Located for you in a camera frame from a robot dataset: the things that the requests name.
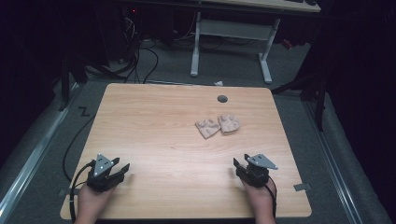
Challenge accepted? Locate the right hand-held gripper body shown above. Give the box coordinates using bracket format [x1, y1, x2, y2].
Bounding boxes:
[235, 153, 279, 189]

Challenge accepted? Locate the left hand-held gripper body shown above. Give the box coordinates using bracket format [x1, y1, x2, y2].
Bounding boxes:
[86, 153, 126, 192]

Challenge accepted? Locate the beige cloth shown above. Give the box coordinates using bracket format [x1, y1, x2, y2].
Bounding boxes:
[194, 118, 221, 140]
[218, 113, 241, 134]

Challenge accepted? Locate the person's left hand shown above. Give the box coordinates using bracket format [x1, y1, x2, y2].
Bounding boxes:
[76, 183, 118, 218]

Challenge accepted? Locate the person's right hand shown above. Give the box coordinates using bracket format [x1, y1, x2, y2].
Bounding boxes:
[242, 178, 277, 219]

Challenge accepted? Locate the grey tape piece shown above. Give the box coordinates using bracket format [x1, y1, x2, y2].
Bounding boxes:
[293, 182, 312, 192]

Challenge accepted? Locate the black zigzag tape mark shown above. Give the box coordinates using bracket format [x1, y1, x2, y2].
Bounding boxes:
[78, 105, 92, 118]

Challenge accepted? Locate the black metal stand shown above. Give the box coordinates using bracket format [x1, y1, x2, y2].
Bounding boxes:
[57, 54, 89, 112]
[271, 73, 329, 133]

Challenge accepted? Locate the white-legged wooden desk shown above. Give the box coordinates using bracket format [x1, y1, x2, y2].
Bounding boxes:
[190, 0, 322, 85]

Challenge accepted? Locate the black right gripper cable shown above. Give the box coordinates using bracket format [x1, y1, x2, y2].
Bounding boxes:
[264, 175, 278, 219]

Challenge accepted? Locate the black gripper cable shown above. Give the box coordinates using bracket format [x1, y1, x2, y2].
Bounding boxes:
[264, 175, 278, 219]
[69, 160, 96, 224]

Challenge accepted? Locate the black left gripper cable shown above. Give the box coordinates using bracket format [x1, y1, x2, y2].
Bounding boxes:
[69, 160, 96, 224]

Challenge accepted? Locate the black floor cable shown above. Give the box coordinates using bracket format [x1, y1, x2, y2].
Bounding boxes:
[62, 113, 97, 183]

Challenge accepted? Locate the metal floor rail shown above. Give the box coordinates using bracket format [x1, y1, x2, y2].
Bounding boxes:
[0, 82, 80, 218]
[304, 101, 364, 224]

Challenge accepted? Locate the bundle of black cables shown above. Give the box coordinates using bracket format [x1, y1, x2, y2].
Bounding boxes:
[83, 12, 161, 85]

